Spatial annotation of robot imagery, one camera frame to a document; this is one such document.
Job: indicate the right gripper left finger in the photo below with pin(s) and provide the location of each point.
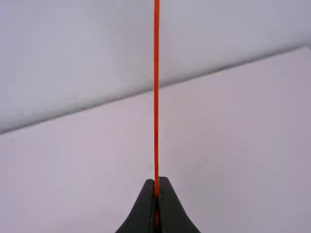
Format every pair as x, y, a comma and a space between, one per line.
143, 208

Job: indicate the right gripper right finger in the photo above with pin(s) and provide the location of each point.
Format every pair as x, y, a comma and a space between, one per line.
172, 211

